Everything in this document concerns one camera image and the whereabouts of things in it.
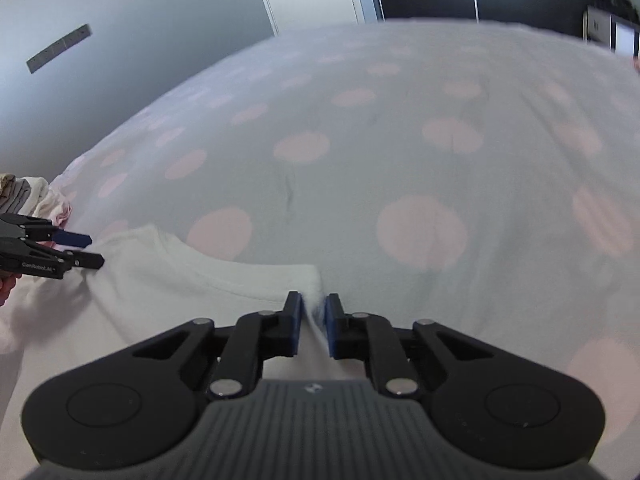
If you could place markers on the bed with pink-dotted grey sheet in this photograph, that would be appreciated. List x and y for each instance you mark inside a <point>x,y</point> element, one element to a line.
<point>400,160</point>

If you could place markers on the stack of folded clothes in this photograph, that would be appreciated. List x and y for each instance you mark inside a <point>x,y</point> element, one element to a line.
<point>30,195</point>

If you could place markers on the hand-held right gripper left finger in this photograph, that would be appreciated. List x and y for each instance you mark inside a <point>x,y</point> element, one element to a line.
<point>296,325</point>

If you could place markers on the white t-shirt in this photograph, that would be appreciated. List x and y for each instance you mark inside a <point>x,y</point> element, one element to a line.
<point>175,290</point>

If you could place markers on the grey nightstand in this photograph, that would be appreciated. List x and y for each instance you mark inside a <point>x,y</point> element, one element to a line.
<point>597,25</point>

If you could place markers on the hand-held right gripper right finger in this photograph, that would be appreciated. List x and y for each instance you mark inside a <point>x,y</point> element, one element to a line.
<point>330,330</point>

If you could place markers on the grey wall switch panel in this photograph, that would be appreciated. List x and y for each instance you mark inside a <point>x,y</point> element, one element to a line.
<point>60,47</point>

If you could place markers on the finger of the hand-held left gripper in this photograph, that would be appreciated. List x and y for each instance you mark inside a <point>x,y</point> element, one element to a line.
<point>85,261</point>
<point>72,239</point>

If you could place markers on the person's left hand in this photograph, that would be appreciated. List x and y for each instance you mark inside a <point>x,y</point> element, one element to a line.
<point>7,287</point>

